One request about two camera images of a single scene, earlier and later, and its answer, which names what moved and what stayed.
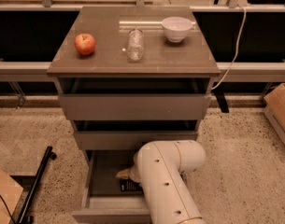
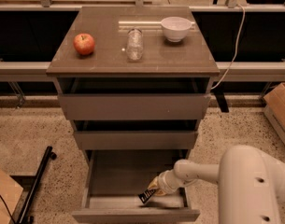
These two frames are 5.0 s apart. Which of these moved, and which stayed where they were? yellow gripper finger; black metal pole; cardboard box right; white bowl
Moved: yellow gripper finger
Stayed: cardboard box right; white bowl; black metal pole
